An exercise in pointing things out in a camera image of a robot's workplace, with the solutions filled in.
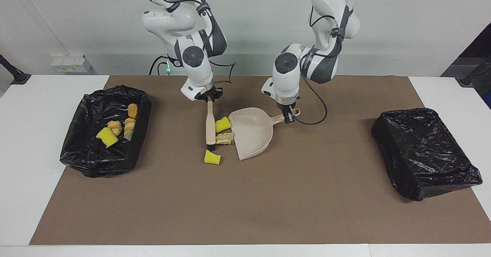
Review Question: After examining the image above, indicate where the beige plastic dustpan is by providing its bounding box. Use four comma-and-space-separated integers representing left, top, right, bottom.
229, 107, 301, 161

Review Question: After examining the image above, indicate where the black stand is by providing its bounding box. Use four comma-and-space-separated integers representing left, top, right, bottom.
0, 54, 31, 85
456, 56, 491, 87

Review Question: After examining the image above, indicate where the white socket box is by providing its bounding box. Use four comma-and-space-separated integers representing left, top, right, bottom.
51, 56, 92, 72

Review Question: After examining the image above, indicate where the pale flaky pastry piece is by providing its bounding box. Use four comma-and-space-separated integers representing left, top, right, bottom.
123, 118, 136, 141

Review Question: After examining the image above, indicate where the black bag lined bin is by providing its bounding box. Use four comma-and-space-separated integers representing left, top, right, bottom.
59, 85, 152, 178
371, 108, 483, 202

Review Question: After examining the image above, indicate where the black base cable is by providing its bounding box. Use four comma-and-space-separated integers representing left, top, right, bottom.
149, 55, 169, 76

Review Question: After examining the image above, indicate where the beige hand brush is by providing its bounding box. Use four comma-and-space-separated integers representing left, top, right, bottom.
205, 100, 216, 151

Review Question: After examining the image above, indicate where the yellow sponge piece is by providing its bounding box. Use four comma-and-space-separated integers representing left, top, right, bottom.
215, 117, 232, 134
204, 150, 221, 165
96, 127, 119, 148

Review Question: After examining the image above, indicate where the brown table mat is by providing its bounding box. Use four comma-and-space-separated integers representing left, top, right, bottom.
30, 75, 491, 245

